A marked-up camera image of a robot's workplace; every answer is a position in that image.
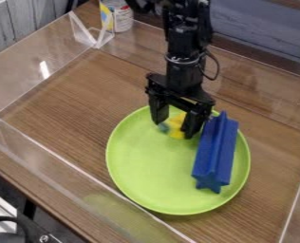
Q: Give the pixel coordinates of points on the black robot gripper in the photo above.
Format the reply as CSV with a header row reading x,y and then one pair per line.
x,y
178,88

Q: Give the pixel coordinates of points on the yellow toy banana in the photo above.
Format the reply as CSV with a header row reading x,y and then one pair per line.
x,y
171,126

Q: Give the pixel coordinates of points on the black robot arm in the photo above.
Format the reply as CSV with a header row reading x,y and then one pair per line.
x,y
187,33

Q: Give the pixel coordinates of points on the green round plate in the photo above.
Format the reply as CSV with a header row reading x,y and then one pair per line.
x,y
150,168

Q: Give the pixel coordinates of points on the blue star-shaped block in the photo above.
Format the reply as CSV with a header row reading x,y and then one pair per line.
x,y
214,157

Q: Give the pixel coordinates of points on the black device with knob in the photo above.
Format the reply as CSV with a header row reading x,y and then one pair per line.
x,y
32,233

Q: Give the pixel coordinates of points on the clear acrylic enclosure wall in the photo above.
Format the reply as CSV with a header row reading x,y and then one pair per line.
x,y
69,89

